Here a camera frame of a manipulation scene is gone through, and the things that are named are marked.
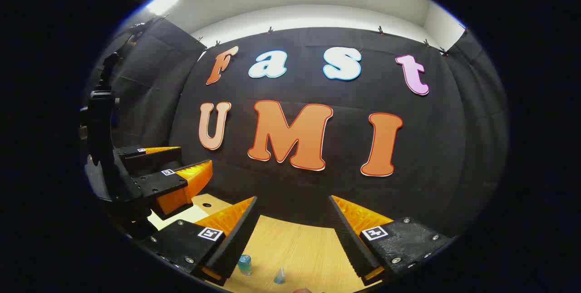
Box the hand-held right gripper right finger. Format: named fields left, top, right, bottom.
left=328, top=195, right=455, bottom=287

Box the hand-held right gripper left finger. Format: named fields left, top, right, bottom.
left=136, top=196, right=262, bottom=287

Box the black backdrop cloth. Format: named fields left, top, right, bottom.
left=84, top=16, right=509, bottom=239

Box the blue skin care bottle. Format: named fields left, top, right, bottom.
left=238, top=254, right=253, bottom=277

